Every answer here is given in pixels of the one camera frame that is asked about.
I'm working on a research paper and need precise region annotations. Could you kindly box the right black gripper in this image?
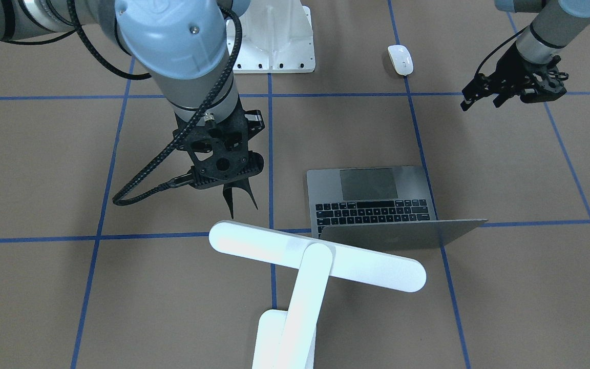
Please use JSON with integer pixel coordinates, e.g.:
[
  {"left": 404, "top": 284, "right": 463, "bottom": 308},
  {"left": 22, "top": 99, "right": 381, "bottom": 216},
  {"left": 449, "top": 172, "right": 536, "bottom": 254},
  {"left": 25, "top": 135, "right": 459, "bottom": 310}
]
[{"left": 173, "top": 108, "right": 265, "bottom": 191}]

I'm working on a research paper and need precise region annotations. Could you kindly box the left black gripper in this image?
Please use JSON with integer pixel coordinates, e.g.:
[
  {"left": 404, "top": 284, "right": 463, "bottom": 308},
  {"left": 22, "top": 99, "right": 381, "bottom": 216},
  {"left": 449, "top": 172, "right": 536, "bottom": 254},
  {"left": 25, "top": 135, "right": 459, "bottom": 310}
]
[{"left": 460, "top": 44, "right": 567, "bottom": 112}]

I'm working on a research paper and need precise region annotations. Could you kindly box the white computer mouse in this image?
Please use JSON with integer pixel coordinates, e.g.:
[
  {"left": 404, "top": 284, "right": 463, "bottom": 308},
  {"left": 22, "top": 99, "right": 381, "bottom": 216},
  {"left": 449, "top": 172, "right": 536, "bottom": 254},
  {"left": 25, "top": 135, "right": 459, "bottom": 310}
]
[{"left": 387, "top": 44, "right": 414, "bottom": 76}]

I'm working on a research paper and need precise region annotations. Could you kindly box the grey laptop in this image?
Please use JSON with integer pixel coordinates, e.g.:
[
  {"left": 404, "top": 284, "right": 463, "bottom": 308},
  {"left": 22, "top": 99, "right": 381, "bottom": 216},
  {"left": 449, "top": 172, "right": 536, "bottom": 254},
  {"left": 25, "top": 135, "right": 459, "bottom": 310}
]
[{"left": 306, "top": 166, "right": 486, "bottom": 252}]

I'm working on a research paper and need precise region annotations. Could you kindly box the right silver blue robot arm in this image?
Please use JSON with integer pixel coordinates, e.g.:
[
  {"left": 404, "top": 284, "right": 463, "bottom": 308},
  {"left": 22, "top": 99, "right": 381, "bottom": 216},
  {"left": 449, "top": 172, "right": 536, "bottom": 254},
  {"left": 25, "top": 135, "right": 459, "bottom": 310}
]
[{"left": 0, "top": 1, "right": 264, "bottom": 196}]

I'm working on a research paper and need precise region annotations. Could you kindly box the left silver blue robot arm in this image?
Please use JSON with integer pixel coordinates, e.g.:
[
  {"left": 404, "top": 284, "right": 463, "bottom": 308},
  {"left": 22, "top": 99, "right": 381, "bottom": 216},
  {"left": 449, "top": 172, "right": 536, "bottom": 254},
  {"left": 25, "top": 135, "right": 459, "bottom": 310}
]
[{"left": 461, "top": 1, "right": 590, "bottom": 111}]

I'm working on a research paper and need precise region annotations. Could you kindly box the white desk lamp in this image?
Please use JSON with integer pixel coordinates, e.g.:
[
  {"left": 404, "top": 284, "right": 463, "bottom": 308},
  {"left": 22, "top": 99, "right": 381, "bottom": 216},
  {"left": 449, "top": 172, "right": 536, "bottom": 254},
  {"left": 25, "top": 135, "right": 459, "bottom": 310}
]
[{"left": 208, "top": 220, "right": 427, "bottom": 368}]

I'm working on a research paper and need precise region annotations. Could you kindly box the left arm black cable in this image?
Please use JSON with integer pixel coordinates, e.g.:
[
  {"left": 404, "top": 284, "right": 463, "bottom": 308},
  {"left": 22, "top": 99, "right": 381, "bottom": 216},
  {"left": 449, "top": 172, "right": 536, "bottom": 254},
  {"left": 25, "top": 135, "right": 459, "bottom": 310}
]
[{"left": 474, "top": 26, "right": 529, "bottom": 80}]

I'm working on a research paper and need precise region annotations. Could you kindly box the white camera stand column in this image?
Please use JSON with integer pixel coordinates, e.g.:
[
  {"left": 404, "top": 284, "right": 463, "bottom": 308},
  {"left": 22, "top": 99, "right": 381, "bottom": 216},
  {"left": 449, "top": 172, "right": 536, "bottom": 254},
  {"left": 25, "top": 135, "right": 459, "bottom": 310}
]
[{"left": 234, "top": 1, "right": 317, "bottom": 73}]

